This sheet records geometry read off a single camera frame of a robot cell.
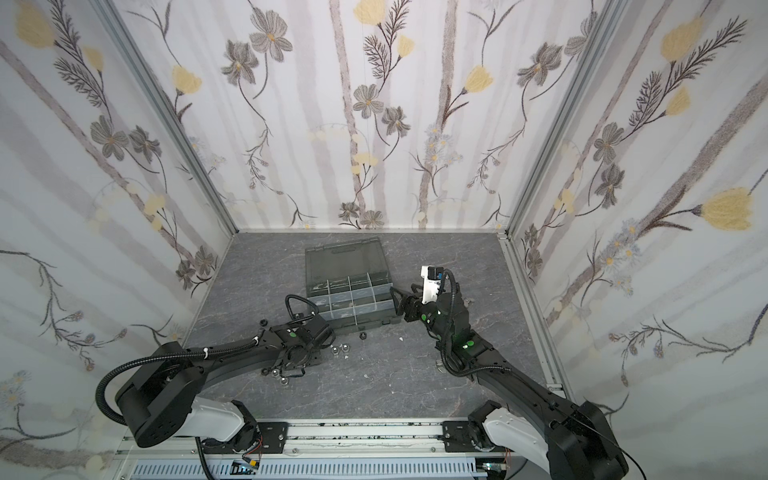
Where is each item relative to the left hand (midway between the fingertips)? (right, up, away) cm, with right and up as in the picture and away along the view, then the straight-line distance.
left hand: (308, 351), depth 88 cm
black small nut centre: (+16, +4, +4) cm, 17 cm away
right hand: (+26, +22, -13) cm, 36 cm away
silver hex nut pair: (+11, +1, 0) cm, 11 cm away
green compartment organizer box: (+11, +20, +11) cm, 25 cm away
